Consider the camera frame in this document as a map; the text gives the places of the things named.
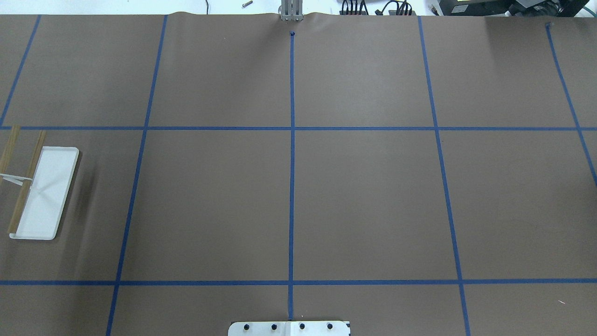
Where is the aluminium frame post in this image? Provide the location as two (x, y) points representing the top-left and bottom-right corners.
(279, 0), (304, 22)

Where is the white towel rack with wooden bars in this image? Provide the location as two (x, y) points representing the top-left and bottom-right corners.
(1, 125), (80, 240)

